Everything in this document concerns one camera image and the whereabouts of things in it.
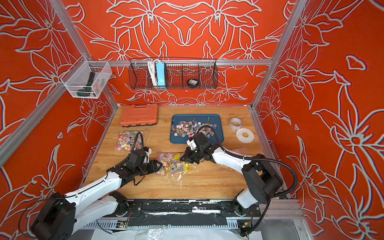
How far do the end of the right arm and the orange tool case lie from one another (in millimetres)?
429

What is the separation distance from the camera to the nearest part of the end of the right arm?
0.64 m

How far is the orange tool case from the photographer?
1056mm
